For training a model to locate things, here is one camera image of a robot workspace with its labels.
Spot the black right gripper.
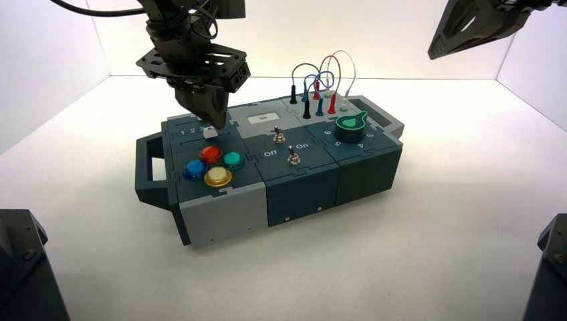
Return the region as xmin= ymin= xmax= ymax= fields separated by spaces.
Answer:
xmin=427 ymin=0 xmax=556 ymax=61

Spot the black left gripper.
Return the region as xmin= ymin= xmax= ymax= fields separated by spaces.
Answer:
xmin=148 ymin=15 xmax=230 ymax=130

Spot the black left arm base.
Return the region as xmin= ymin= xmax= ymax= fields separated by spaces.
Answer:
xmin=0 ymin=209 xmax=71 ymax=321

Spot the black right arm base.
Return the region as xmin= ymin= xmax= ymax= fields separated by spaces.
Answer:
xmin=522 ymin=213 xmax=567 ymax=321

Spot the red arcade push button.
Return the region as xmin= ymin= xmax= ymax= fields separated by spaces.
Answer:
xmin=199 ymin=146 xmax=224 ymax=165

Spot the small white display screen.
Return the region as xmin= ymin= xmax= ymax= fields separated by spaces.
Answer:
xmin=247 ymin=112 xmax=281 ymax=125

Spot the teal arcade push button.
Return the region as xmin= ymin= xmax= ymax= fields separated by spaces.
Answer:
xmin=220 ymin=151 xmax=246 ymax=171

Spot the blue arcade push button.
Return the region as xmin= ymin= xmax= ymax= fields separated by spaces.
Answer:
xmin=183 ymin=160 xmax=209 ymax=181

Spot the yellow arcade push button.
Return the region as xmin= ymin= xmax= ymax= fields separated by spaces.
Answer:
xmin=203 ymin=166 xmax=233 ymax=189

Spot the grey modular control box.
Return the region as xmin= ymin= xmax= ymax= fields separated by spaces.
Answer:
xmin=134 ymin=95 xmax=405 ymax=248

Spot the green rotary knob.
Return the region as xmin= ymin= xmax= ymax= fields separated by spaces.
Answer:
xmin=334 ymin=110 xmax=369 ymax=144

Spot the black perforated camera mount plate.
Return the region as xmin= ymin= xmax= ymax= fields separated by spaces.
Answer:
xmin=136 ymin=43 xmax=248 ymax=90

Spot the black jumper cable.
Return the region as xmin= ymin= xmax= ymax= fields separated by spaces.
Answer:
xmin=289 ymin=63 xmax=321 ymax=120

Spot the blue jumper cable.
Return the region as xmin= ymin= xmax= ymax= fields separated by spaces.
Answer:
xmin=302 ymin=70 xmax=334 ymax=118

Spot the red jumper cable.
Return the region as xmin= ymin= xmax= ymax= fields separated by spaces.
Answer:
xmin=312 ymin=55 xmax=342 ymax=116

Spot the white jumper cable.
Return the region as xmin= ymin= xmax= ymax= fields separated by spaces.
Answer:
xmin=324 ymin=49 xmax=357 ymax=112

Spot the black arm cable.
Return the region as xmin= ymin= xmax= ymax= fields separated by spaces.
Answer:
xmin=48 ymin=0 xmax=149 ymax=17

